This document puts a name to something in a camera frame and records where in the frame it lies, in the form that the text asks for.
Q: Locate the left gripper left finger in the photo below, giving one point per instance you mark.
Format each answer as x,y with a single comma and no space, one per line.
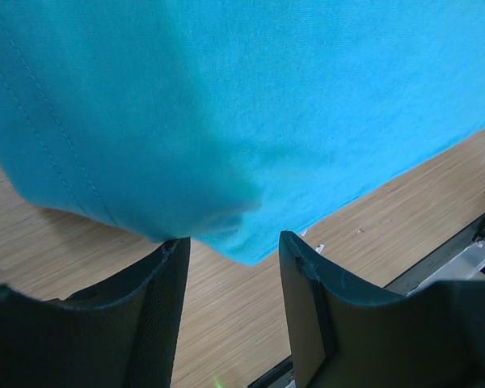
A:
120,332

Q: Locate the cyan t shirt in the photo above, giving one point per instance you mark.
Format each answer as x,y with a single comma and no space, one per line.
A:
230,121

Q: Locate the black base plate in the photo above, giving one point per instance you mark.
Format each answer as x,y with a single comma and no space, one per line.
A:
440,258

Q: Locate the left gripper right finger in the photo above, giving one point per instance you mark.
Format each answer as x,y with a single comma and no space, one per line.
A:
388,331

